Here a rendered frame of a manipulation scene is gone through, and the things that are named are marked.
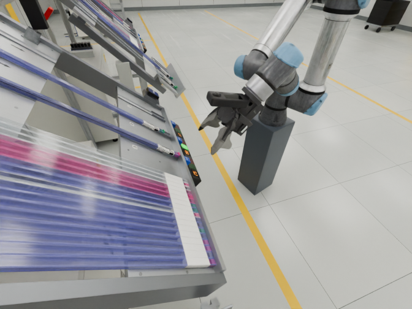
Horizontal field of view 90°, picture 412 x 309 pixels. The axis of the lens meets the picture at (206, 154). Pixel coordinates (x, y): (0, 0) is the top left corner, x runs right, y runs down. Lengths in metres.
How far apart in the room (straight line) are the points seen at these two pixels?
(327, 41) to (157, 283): 0.92
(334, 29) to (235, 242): 1.10
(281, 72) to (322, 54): 0.40
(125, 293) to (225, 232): 1.03
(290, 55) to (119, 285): 0.59
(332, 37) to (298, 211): 1.01
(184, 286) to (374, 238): 1.39
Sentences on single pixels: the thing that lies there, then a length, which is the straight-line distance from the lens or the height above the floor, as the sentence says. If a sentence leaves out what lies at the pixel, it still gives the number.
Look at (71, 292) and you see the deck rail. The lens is 0.32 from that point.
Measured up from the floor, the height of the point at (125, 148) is 0.84.
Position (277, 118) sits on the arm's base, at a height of 0.60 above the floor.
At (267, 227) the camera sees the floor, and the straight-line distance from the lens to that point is 1.39.
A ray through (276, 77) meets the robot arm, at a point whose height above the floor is 0.96.
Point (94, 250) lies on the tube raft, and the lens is 0.35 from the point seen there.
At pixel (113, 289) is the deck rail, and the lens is 0.34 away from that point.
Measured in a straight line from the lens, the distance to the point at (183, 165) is 0.63.
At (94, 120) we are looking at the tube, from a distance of 0.56.
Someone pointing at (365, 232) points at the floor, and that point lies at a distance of 1.65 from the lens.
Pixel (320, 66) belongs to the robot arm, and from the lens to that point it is 1.00.
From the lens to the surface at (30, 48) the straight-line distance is 0.77.
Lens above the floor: 1.18
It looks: 43 degrees down
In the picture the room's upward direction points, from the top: 1 degrees clockwise
